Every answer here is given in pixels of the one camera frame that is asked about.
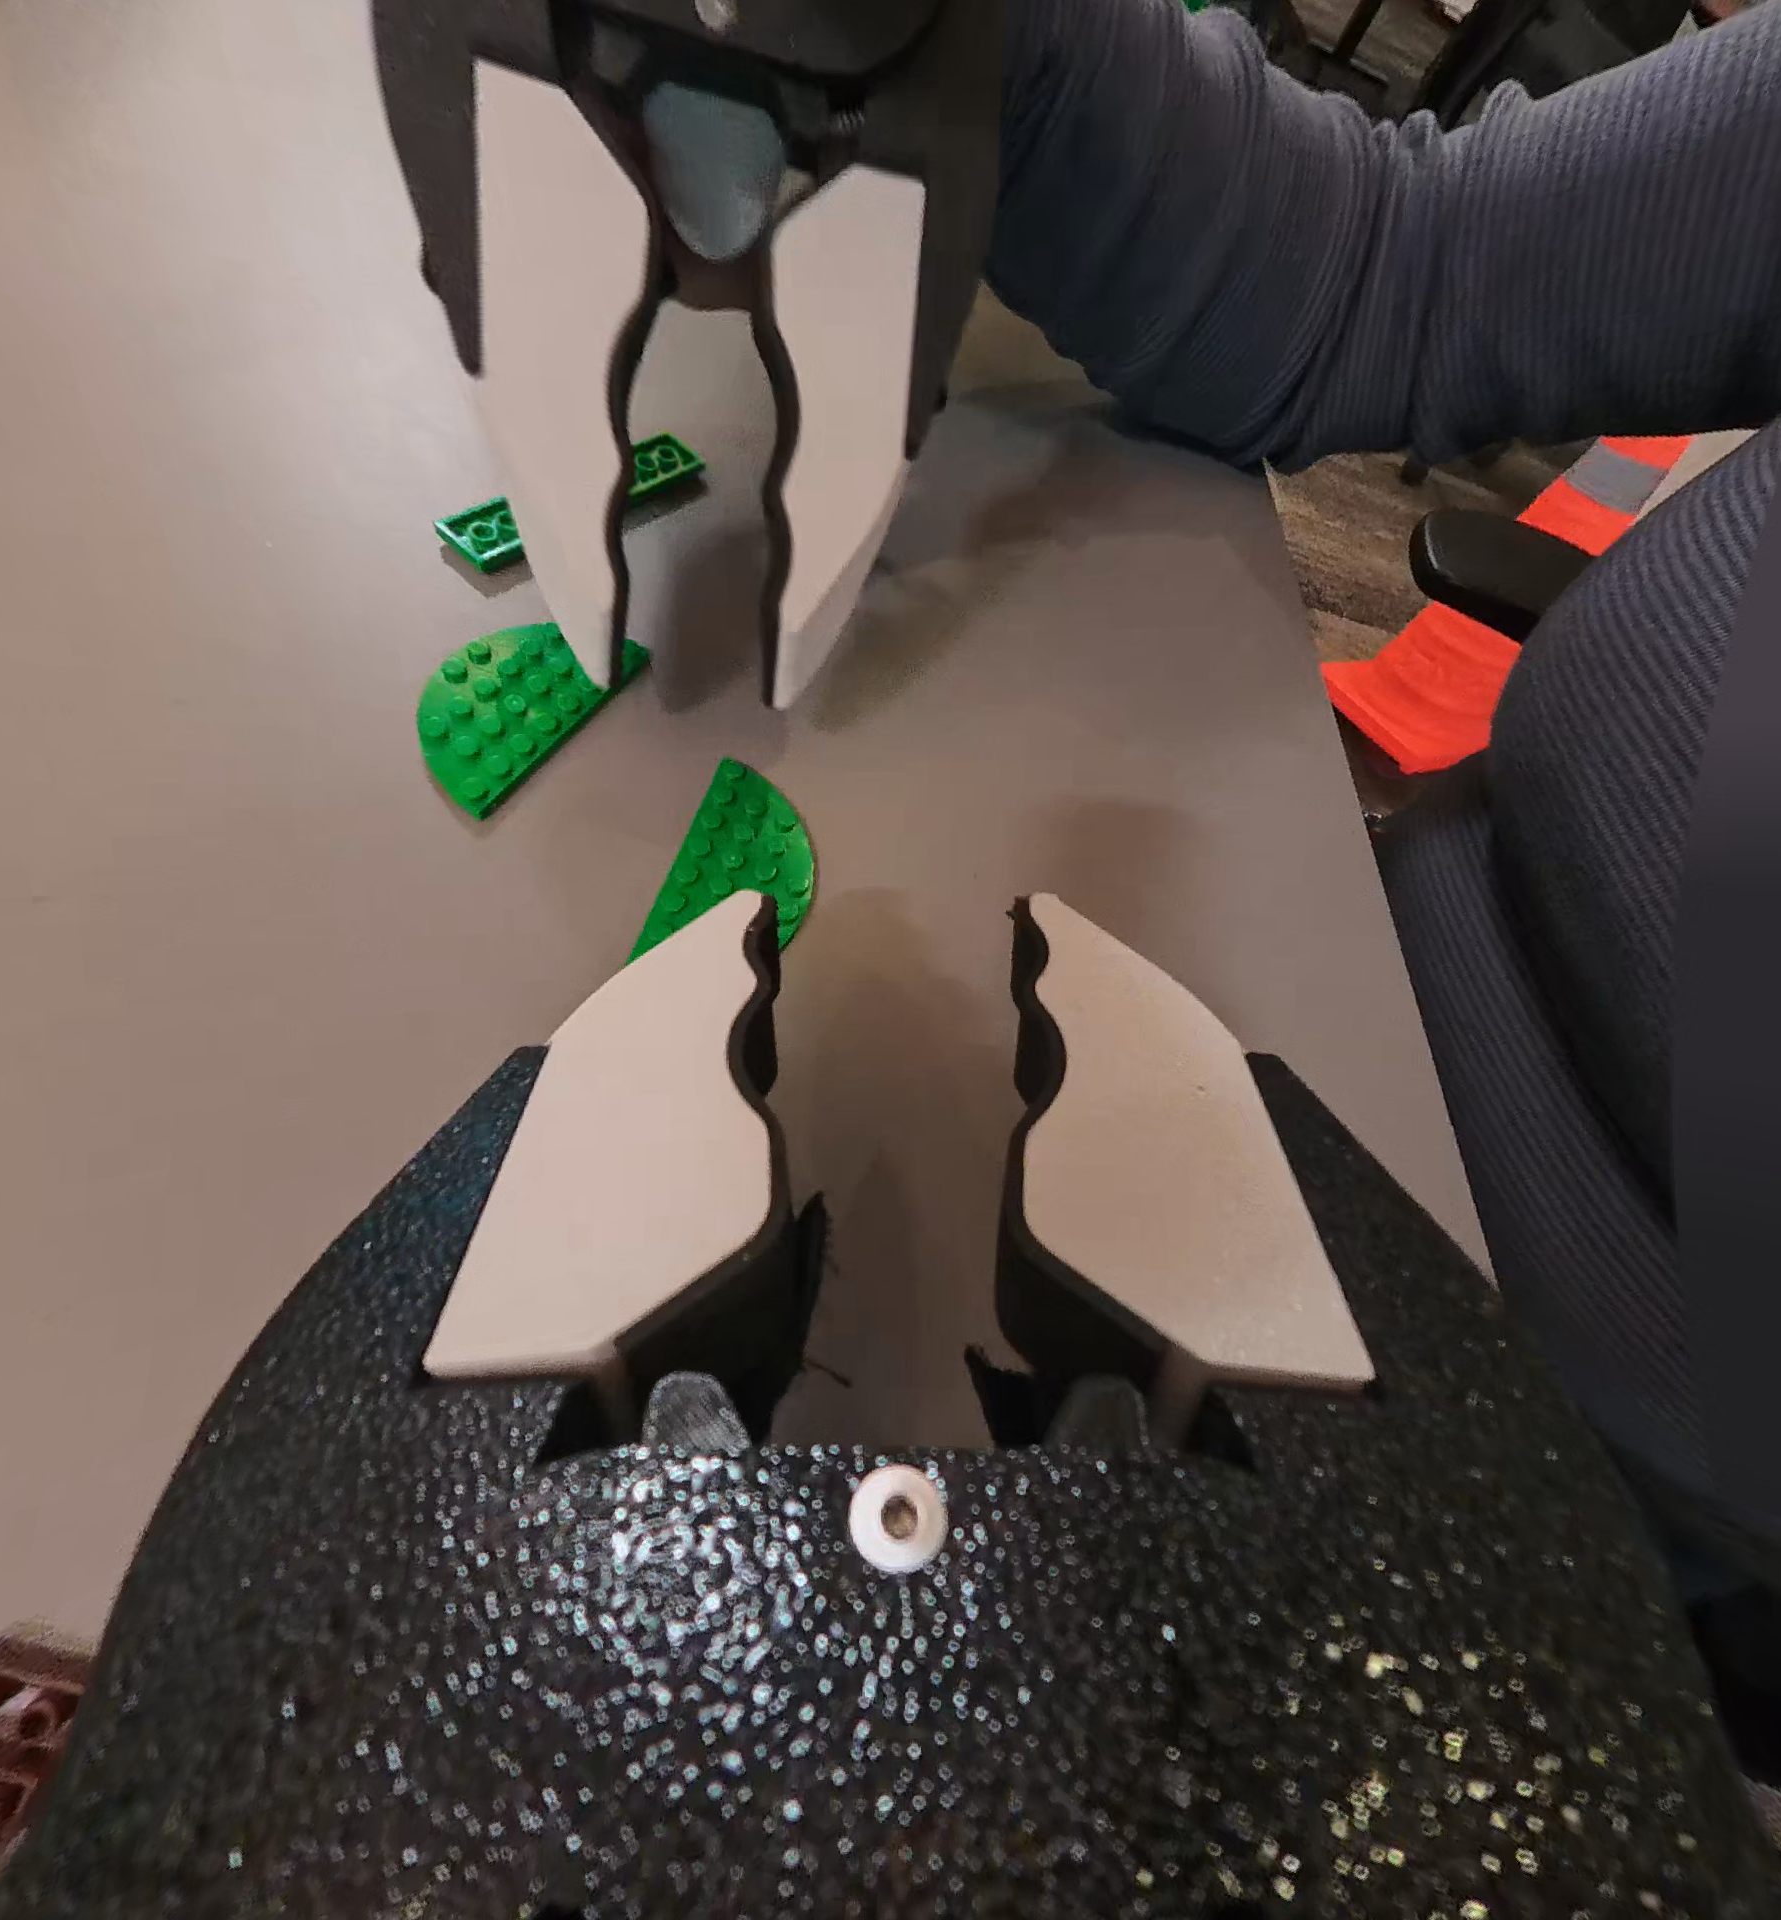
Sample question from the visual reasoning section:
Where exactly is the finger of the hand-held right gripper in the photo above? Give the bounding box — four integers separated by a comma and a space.
470, 61, 674, 669
745, 164, 934, 716

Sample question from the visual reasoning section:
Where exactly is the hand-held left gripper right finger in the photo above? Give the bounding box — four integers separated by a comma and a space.
967, 893, 1381, 1446

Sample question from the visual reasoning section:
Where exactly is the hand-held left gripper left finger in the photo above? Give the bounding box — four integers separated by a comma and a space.
417, 893, 830, 1446

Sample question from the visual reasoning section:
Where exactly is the green half-round lego plate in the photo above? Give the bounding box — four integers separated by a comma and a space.
625, 758, 814, 963
417, 620, 650, 822

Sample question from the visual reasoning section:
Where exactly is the person's right forearm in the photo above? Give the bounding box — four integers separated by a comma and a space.
977, 0, 1781, 466

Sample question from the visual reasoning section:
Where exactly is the long green lego plate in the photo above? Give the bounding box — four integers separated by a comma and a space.
428, 432, 710, 577

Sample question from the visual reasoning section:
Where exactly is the person's clothed body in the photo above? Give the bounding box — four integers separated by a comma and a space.
1381, 298, 1781, 1812

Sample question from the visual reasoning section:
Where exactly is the orange safety vest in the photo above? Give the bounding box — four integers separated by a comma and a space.
1315, 432, 1707, 776

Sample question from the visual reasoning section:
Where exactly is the black chair armrest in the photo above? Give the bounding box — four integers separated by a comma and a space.
1408, 504, 1572, 646

